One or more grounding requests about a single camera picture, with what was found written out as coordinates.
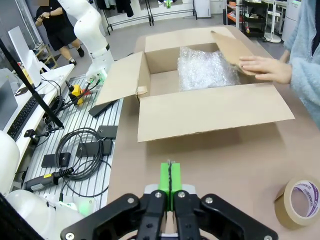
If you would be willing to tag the yellow emergency stop box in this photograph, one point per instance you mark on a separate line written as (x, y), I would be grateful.
(75, 91)

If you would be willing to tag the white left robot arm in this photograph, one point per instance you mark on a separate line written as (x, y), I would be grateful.
(90, 30)

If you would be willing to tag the person's right hand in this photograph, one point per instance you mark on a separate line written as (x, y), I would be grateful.
(285, 56)

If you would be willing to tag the brown cardboard box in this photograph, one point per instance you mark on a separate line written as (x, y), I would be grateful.
(212, 112)

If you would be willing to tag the dark computer monitor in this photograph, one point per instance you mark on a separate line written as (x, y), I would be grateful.
(6, 100)

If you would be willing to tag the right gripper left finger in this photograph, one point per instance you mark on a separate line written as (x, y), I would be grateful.
(150, 215)

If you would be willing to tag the white upright panel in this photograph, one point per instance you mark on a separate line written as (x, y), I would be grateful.
(22, 50)

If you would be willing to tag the brown packing tape roll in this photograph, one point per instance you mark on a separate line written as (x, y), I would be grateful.
(282, 210)

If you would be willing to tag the black computer keyboard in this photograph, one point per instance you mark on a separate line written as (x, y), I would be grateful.
(22, 117)

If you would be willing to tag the white fan stand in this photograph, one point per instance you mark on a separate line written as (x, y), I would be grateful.
(273, 37)

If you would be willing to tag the black slanted pole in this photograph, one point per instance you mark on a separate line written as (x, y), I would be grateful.
(37, 97)

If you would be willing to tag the long black flat box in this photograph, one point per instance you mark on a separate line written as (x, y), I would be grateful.
(87, 150)

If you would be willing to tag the small black square box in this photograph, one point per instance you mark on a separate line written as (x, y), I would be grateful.
(107, 131)

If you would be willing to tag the black shelf cart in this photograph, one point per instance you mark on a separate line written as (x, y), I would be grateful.
(255, 22)

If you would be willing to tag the person in blue fleece jacket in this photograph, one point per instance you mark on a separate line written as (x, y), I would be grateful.
(307, 20)

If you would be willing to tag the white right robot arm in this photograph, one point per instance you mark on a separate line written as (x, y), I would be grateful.
(30, 207)

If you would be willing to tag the person's left forearm blue sleeve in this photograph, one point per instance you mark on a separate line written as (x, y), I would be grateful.
(307, 87)

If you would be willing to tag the wooden stool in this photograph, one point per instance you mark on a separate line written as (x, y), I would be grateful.
(47, 58)

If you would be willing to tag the slotted aluminium base plate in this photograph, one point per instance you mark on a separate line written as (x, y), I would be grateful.
(75, 120)

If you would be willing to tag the person's left hand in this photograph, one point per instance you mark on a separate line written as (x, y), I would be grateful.
(270, 70)

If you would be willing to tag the person's right forearm blue sleeve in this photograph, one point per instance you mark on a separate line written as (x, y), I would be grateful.
(291, 42)

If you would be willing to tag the white air purifier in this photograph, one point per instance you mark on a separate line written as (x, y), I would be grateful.
(290, 20)

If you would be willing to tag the black flat plate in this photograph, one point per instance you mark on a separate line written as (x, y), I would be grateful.
(52, 160)

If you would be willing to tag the clear bubble wrap bundle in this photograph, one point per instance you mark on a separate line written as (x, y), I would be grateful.
(200, 70)

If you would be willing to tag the white computer desk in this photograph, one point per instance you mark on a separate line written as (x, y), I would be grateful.
(57, 75)

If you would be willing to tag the orange storage shelf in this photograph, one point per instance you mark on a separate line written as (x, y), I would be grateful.
(231, 15)

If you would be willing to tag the black wedge block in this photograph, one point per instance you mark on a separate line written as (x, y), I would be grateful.
(100, 110)

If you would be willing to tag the black handheld control device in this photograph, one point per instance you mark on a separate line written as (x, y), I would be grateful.
(37, 183)

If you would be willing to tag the white floor appliance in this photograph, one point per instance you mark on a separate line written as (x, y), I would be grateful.
(202, 8)

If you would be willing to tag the black clamp mount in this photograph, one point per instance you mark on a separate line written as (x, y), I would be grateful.
(30, 133)

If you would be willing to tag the clothes rack with dark clothes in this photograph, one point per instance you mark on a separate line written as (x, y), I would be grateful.
(125, 6)

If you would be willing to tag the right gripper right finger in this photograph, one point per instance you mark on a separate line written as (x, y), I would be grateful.
(190, 217)

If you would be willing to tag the person in black t-shirt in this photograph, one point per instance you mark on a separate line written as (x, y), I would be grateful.
(57, 22)

